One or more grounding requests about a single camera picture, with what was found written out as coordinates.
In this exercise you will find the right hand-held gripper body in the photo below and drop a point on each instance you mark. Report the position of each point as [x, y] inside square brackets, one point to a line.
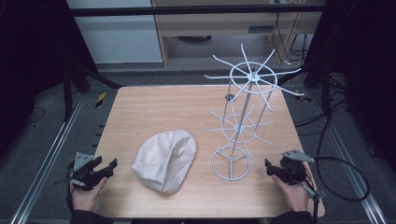
[292, 168]

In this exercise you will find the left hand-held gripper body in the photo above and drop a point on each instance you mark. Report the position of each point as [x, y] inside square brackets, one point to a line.
[83, 169]

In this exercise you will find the white cloth hat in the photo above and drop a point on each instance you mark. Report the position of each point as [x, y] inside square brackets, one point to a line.
[165, 161]

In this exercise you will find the person's right hand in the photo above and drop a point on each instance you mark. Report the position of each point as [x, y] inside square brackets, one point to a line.
[291, 194]

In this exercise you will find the person's left hand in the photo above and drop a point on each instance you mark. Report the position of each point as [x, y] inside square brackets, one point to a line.
[84, 196]

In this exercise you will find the yellow black tape piece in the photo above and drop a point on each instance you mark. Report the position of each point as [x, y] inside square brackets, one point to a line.
[301, 97]
[100, 99]

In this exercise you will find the black metal stand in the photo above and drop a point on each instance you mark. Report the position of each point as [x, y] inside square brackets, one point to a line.
[79, 84]
[320, 81]

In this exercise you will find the white cabinet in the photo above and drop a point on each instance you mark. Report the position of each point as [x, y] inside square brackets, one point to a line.
[118, 31]

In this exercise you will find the wooden desk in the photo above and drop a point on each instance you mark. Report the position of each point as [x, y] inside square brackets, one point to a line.
[218, 28]

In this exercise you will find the black horizontal bar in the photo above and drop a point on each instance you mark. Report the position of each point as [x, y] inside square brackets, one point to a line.
[193, 10]

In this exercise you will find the aluminium rail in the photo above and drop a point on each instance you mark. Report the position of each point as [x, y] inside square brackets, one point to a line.
[348, 161]
[46, 161]

